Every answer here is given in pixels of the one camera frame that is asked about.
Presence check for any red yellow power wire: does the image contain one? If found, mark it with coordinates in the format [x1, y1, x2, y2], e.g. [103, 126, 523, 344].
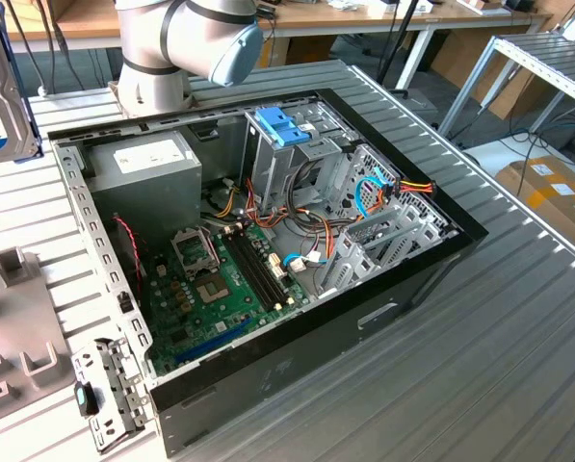
[381, 176, 436, 199]

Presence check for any metal disk bay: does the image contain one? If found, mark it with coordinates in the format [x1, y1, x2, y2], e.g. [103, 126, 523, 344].
[315, 143, 461, 299]

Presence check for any black RAM slot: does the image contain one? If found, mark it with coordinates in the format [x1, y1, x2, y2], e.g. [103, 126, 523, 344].
[222, 231, 276, 313]
[236, 228, 289, 309]

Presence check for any metal drive cage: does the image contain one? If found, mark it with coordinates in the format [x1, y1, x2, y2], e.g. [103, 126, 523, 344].
[241, 103, 360, 216]

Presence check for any CPU socket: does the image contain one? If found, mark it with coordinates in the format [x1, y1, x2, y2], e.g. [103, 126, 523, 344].
[194, 271, 233, 307]

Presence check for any metal socket cover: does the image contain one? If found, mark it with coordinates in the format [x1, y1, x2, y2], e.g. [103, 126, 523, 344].
[170, 228, 221, 280]

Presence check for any blue plastic drive latch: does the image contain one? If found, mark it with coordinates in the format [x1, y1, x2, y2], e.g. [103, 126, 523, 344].
[256, 106, 313, 148]

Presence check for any green motherboard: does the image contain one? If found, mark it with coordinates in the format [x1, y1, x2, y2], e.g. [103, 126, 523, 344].
[144, 220, 312, 379]

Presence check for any blue expansion slot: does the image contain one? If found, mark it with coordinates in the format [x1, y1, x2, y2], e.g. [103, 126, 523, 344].
[175, 318, 254, 365]

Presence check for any open black PC case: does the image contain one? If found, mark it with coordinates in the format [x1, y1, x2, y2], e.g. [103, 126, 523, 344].
[47, 88, 489, 458]

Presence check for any grey power supply unit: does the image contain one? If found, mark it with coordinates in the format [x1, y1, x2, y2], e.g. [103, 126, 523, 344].
[82, 129, 204, 242]

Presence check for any black case fan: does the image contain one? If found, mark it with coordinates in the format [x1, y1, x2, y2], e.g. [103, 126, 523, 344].
[109, 214, 149, 314]

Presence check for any small brown cardboard box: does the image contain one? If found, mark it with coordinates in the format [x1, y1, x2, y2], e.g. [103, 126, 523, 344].
[267, 36, 339, 68]

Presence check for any long wooden desk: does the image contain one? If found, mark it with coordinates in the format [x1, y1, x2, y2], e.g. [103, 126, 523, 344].
[0, 0, 556, 92]

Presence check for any large brown cardboard box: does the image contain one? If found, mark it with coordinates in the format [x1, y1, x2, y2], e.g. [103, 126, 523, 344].
[431, 28, 548, 121]

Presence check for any black teal case latch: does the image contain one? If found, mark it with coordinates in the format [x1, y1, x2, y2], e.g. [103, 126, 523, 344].
[73, 381, 100, 418]

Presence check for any labelled cardboard box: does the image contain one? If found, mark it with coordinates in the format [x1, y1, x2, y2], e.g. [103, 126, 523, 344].
[496, 156, 575, 251]

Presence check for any grey parts rack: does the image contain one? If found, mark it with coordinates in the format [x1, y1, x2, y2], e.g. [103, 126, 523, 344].
[0, 247, 76, 429]

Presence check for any white connector blue wire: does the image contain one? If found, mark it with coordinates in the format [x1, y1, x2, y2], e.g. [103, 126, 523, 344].
[282, 252, 327, 274]

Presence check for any orange black wire bundle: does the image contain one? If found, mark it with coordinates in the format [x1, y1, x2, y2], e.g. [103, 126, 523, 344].
[246, 177, 351, 264]

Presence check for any blue data wire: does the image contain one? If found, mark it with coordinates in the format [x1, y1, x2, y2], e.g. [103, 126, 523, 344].
[353, 166, 395, 222]

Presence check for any metal frame slat table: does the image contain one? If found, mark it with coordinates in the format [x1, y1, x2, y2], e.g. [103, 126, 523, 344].
[438, 33, 575, 141]

